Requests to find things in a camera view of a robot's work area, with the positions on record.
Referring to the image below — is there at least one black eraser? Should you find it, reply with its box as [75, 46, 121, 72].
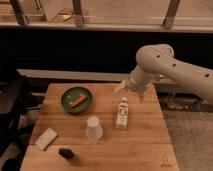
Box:
[59, 148, 74, 159]

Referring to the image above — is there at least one wooden table leg frame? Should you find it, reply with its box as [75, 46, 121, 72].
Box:
[9, 0, 181, 29]

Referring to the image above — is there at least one orange carrot piece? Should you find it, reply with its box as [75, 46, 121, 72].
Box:
[70, 94, 87, 108]

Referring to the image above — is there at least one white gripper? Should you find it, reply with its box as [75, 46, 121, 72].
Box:
[114, 65, 160, 103]

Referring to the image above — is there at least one green plate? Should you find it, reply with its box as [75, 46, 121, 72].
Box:
[61, 87, 92, 114]

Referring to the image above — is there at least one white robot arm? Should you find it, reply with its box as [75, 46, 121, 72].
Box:
[114, 44, 213, 104]

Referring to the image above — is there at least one white rectangular sponge block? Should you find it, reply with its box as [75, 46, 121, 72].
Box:
[35, 128, 58, 150]

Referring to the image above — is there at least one white bottle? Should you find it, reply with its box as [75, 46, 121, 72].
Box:
[116, 97, 129, 129]

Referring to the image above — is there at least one black chair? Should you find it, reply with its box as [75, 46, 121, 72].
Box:
[0, 74, 43, 171]

